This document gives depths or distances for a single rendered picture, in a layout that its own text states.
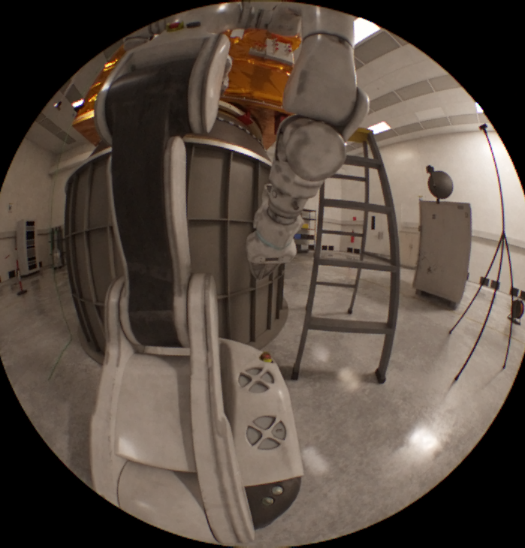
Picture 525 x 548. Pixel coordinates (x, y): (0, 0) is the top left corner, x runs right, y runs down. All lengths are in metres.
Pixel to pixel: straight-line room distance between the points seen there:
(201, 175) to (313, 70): 0.73
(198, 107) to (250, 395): 0.55
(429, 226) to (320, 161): 2.95
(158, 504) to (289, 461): 0.30
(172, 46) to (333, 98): 0.31
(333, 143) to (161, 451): 0.44
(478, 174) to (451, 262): 5.03
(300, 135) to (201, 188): 0.69
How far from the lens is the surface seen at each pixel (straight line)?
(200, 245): 0.81
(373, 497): 0.80
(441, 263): 3.03
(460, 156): 7.83
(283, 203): 0.25
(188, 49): 0.41
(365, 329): 0.91
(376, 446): 0.86
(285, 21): 0.62
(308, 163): 0.20
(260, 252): 0.32
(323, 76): 0.20
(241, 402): 0.43
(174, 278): 0.30
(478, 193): 7.33
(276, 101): 1.63
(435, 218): 3.10
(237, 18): 0.69
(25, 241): 8.20
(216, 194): 0.85
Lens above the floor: 0.71
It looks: 13 degrees down
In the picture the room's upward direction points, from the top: 2 degrees clockwise
